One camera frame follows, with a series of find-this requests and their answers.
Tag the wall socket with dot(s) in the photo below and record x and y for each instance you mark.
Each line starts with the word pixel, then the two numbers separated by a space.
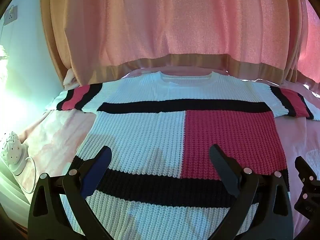
pixel 11 15

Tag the pink curtain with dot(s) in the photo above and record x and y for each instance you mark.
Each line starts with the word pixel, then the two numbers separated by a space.
pixel 162 20

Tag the pink bed sheet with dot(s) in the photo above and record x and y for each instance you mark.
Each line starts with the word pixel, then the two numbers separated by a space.
pixel 52 132

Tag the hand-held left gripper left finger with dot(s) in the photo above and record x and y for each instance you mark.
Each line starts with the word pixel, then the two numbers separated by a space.
pixel 99 170

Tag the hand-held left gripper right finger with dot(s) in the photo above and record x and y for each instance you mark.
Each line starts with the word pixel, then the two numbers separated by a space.
pixel 222 167

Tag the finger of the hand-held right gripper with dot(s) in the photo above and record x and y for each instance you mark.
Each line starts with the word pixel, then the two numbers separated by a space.
pixel 305 173

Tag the white dotted lamp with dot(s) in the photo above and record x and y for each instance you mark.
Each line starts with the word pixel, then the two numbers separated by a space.
pixel 11 147

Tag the white red black knit sweater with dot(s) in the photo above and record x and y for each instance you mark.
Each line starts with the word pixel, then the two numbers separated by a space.
pixel 150 130

